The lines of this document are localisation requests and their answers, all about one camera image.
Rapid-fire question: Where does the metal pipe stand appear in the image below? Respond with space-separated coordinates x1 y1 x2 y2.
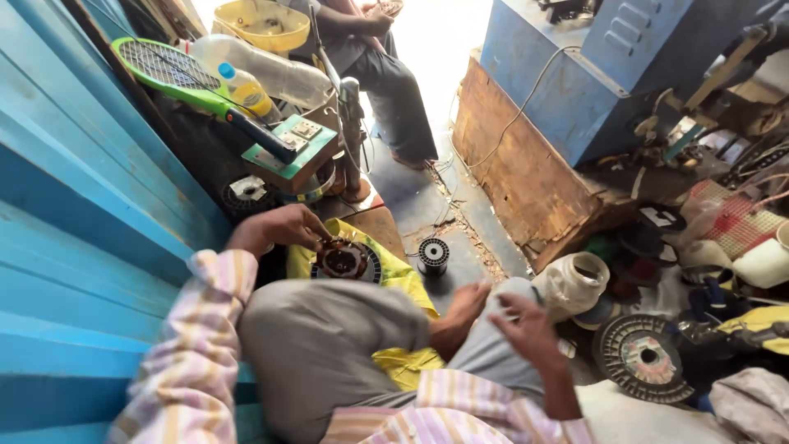
338 76 372 203

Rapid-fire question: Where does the green wooden switch board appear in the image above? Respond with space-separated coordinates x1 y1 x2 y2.
241 113 341 196

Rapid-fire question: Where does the person's right hand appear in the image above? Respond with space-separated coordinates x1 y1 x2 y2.
489 292 569 375

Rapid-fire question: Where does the yellow plastic basin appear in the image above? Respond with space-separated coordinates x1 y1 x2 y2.
211 0 311 54

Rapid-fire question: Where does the black motor with white label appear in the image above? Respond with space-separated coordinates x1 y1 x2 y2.
220 174 279 218

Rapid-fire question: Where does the white plastic jar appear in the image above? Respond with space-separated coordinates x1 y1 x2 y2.
533 251 611 323

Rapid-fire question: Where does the green mosquito racket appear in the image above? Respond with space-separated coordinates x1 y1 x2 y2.
110 36 300 165

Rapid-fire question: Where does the yellow plastic sheet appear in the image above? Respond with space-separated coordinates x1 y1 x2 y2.
286 218 447 392

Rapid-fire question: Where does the worn wooden crate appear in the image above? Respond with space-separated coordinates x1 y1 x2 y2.
452 54 639 273

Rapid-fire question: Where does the black wire spool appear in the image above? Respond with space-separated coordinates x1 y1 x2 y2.
417 237 451 276

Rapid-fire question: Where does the person's left hand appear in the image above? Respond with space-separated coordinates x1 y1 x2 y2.
228 203 334 256

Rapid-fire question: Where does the black ribbed fan rotor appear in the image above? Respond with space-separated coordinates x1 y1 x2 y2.
592 314 699 405

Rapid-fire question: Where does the copper wound motor stator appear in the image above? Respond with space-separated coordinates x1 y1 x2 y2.
311 237 383 284

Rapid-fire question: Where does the large clear plastic bottle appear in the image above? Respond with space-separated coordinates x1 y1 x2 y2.
182 33 335 112

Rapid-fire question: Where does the grey cloth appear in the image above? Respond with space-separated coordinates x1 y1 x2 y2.
708 366 789 444

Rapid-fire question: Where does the white plastic container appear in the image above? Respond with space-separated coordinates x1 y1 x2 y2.
732 221 789 291

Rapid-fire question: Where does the white cable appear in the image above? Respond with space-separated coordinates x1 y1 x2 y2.
464 45 584 171

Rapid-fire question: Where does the heap of tools and parts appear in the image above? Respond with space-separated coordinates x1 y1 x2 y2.
579 25 789 371

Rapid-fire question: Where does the blue metal machine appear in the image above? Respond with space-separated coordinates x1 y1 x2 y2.
480 0 774 169

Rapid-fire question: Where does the small bottle with blue cap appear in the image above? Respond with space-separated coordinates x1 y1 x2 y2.
217 62 282 124

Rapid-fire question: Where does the red and white mesh basket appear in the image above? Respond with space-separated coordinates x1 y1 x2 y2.
689 179 789 261

